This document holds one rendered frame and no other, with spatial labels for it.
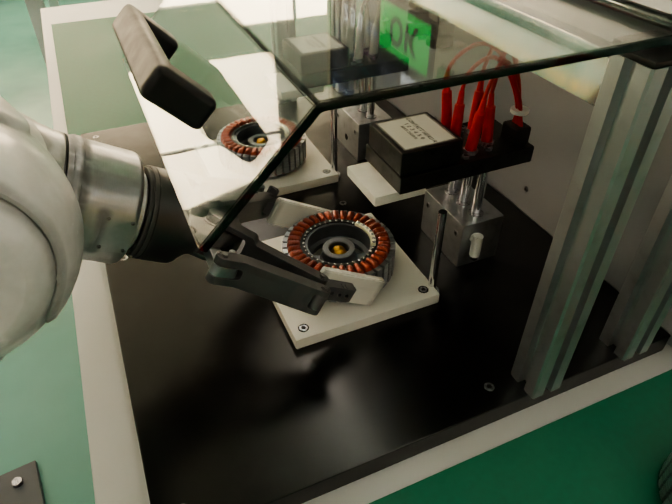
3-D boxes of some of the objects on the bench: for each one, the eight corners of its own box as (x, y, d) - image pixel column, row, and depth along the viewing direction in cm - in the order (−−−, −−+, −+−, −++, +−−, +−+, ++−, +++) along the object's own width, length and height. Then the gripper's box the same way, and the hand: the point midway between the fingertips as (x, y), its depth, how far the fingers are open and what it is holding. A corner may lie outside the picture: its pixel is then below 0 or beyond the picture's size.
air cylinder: (455, 267, 59) (463, 226, 56) (419, 228, 65) (424, 188, 61) (495, 255, 61) (505, 214, 57) (456, 218, 66) (463, 178, 63)
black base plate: (164, 563, 39) (158, 548, 37) (84, 147, 84) (80, 133, 82) (663, 350, 53) (672, 334, 52) (366, 94, 99) (366, 81, 97)
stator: (308, 320, 52) (306, 290, 49) (269, 250, 60) (266, 221, 57) (413, 286, 55) (417, 257, 53) (363, 224, 63) (364, 197, 61)
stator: (237, 189, 69) (234, 163, 66) (211, 149, 76) (207, 124, 74) (320, 168, 73) (319, 142, 70) (287, 132, 80) (285, 107, 78)
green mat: (69, 144, 85) (69, 142, 84) (51, 25, 128) (51, 24, 128) (559, 53, 114) (560, 52, 114) (410, -19, 157) (410, -20, 157)
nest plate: (296, 350, 51) (295, 340, 50) (247, 253, 61) (246, 244, 60) (438, 302, 55) (440, 293, 54) (370, 220, 66) (371, 211, 65)
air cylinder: (357, 161, 76) (358, 124, 73) (335, 137, 82) (335, 101, 78) (390, 153, 78) (392, 117, 74) (366, 130, 83) (367, 95, 80)
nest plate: (225, 208, 68) (224, 200, 67) (197, 152, 78) (195, 144, 77) (338, 181, 72) (338, 173, 72) (297, 132, 83) (297, 124, 82)
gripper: (101, 177, 54) (294, 222, 67) (138, 349, 37) (385, 364, 50) (125, 107, 51) (322, 168, 64) (177, 259, 34) (429, 300, 47)
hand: (335, 251), depth 56 cm, fingers closed on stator, 11 cm apart
